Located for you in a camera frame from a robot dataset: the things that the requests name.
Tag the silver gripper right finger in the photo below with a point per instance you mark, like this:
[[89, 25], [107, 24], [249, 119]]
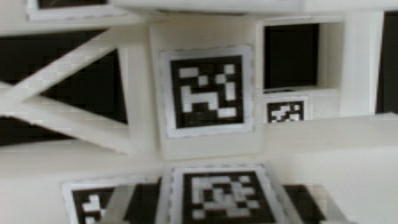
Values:
[[315, 205]]

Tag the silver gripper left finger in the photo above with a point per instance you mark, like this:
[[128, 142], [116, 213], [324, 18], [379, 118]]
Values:
[[132, 205]]

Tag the white chair side plank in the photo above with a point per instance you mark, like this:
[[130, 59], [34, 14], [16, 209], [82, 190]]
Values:
[[334, 152], [258, 6]]

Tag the white chair seat part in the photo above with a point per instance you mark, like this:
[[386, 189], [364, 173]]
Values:
[[172, 86]]

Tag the white chair side plank front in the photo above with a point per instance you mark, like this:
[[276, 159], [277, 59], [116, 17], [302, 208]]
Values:
[[334, 152]]

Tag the white tagged cube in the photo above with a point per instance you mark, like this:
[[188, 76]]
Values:
[[69, 9], [219, 195]]

